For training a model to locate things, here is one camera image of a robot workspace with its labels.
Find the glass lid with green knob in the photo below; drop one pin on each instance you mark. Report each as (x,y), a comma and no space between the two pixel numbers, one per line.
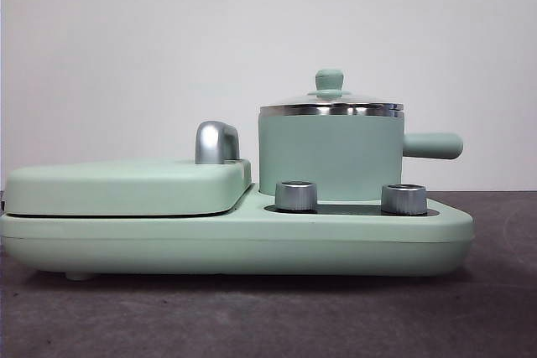
(329,79)

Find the mint green griddle cover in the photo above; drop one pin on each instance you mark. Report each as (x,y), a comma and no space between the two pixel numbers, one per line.
(126,186)

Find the mint green breakfast machine base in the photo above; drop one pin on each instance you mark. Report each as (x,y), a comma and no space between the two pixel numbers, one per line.
(335,245)

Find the silver control knob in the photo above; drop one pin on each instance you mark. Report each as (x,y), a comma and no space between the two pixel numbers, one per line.
(403,199)
(295,196)

